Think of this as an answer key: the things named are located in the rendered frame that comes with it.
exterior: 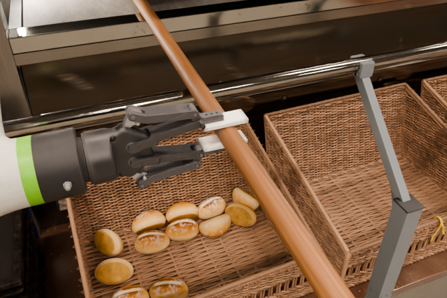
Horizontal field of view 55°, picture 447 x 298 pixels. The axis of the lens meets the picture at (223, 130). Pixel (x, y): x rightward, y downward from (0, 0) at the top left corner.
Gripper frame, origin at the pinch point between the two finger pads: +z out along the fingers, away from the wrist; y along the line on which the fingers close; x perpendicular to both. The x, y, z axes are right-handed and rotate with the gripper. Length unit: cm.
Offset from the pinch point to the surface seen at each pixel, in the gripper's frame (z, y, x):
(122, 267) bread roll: -18, 55, -26
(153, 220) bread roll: -6, 55, -39
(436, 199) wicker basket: 82, 60, -21
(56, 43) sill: -22, 4, -54
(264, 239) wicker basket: 23, 60, -26
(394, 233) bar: 36.4, 31.6, 4.6
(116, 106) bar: -13.7, 2.5, -16.6
